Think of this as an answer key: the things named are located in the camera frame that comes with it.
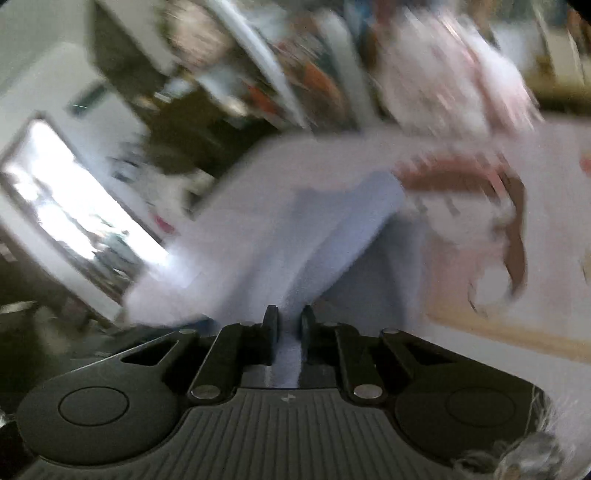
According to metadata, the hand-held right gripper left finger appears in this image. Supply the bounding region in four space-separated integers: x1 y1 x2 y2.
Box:
111 305 279 403

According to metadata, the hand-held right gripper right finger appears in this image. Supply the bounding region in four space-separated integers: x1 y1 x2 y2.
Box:
301 305 462 404

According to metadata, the grey-blue sweatshirt with orange print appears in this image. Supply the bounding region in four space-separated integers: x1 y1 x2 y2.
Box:
124 152 591 388

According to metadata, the bright window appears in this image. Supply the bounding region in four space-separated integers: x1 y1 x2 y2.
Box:
0 117 169 308

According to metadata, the grey fluffy cloth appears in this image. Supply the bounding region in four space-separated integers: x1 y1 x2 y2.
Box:
455 392 573 476

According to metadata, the white plush toy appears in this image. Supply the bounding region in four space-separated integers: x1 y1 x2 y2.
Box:
374 9 541 139

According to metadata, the white shelf post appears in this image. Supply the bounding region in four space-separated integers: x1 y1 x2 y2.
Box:
318 14 379 130

